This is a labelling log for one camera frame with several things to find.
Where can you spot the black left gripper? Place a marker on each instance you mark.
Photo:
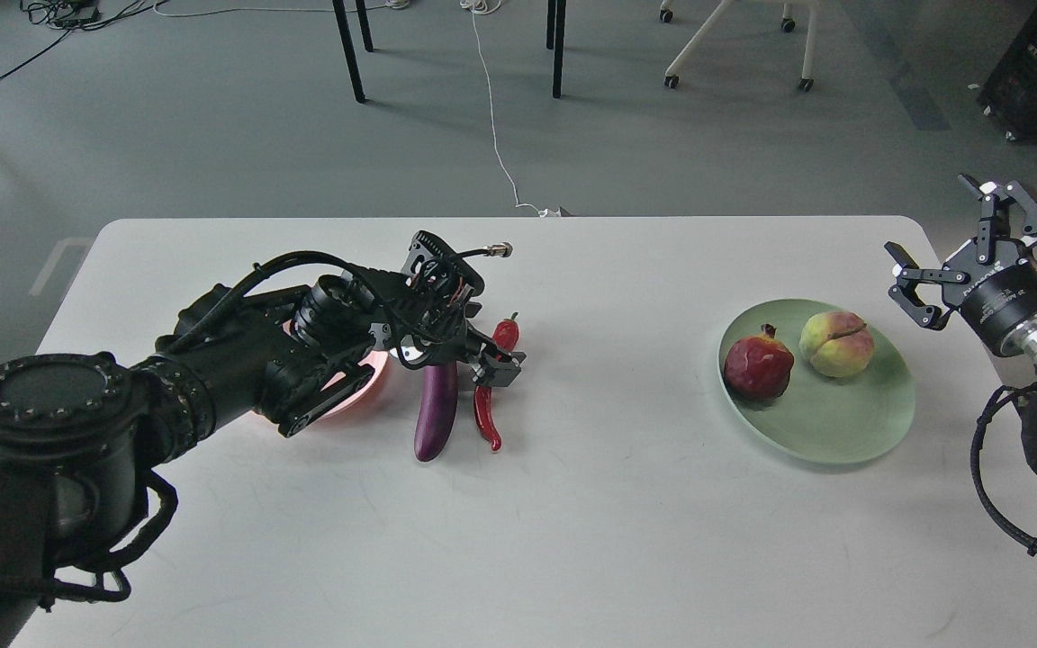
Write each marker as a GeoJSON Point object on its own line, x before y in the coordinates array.
{"type": "Point", "coordinates": [418, 338]}

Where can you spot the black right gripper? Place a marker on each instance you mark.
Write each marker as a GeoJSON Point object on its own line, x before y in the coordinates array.
{"type": "Point", "coordinates": [1009, 292]}

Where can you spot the red chili pepper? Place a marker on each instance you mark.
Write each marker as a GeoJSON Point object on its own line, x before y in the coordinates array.
{"type": "Point", "coordinates": [506, 335]}

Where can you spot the purple eggplant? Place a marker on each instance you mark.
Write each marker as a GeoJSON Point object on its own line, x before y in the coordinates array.
{"type": "Point", "coordinates": [437, 410]}

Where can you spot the yellow green peach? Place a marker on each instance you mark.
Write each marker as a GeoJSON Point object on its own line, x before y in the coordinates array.
{"type": "Point", "coordinates": [837, 344]}

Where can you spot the red pomegranate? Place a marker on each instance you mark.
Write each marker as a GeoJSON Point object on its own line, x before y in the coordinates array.
{"type": "Point", "coordinates": [759, 367]}

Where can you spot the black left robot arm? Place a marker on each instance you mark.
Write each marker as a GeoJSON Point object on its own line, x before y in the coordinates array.
{"type": "Point", "coordinates": [81, 436]}

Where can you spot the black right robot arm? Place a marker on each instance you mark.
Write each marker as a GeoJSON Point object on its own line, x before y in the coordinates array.
{"type": "Point", "coordinates": [919, 293]}

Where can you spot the pink plate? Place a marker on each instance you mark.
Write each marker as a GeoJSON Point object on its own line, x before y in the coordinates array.
{"type": "Point", "coordinates": [344, 366]}

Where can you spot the green plate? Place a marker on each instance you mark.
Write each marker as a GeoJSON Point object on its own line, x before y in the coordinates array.
{"type": "Point", "coordinates": [824, 420]}

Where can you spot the black table legs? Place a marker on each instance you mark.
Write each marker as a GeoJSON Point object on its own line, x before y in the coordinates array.
{"type": "Point", "coordinates": [554, 41]}

